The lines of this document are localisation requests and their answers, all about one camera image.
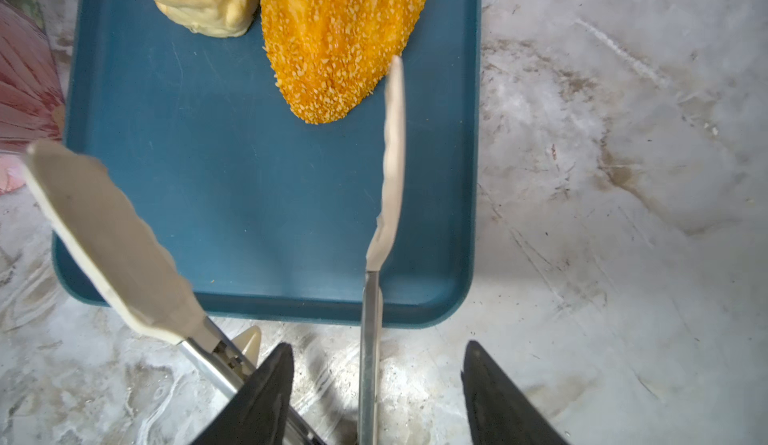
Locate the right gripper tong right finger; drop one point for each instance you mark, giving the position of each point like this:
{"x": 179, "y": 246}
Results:
{"x": 394, "y": 162}

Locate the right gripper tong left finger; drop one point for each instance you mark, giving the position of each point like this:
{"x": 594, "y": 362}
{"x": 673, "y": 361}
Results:
{"x": 138, "y": 278}

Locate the floral paper bag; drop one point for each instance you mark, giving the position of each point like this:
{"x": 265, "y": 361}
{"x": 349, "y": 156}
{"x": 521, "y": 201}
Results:
{"x": 32, "y": 100}

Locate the large oval brown bread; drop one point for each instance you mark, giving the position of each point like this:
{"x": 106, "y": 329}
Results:
{"x": 329, "y": 55}

